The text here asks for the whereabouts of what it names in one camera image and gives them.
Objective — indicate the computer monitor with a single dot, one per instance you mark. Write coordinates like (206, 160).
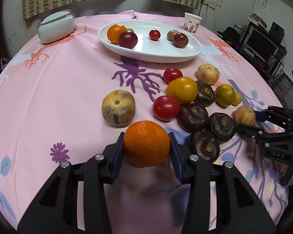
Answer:
(259, 45)

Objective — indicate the green yellow citrus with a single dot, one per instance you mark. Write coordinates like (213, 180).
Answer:
(225, 95)

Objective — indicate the white oval plate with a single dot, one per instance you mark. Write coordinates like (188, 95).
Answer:
(161, 51)

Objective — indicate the floral paper cup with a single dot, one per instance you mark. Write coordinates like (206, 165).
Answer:
(191, 22)

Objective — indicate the pink patterned tablecloth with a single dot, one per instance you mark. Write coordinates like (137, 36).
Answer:
(50, 111)

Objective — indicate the dark water chestnut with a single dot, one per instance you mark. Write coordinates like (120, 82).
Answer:
(192, 117)
(204, 145)
(222, 127)
(205, 96)

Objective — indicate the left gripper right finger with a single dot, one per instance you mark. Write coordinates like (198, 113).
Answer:
(238, 208)

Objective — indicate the white lidded ceramic jar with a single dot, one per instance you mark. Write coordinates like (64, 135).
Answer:
(56, 26)

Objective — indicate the large dark red plum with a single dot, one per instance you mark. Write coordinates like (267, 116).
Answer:
(128, 40)

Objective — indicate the yellow orange citrus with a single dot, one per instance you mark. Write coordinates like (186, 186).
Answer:
(184, 90)

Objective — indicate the brownish pepino melon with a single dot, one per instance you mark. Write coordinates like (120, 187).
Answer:
(118, 108)

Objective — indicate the brown pepino melon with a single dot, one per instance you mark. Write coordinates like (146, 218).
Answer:
(171, 34)

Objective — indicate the striped pepino melon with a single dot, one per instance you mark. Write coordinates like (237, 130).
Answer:
(245, 115)

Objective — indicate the orange mandarin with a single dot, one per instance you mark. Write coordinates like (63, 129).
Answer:
(114, 32)
(146, 144)

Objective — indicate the red tomato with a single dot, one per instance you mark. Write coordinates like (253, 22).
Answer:
(154, 35)
(165, 108)
(171, 74)

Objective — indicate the pale pepino melon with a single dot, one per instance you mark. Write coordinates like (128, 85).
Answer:
(208, 73)

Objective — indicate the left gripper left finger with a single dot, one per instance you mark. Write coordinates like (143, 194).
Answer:
(54, 208)

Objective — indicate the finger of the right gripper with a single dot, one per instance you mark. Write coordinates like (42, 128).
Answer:
(252, 132)
(264, 115)

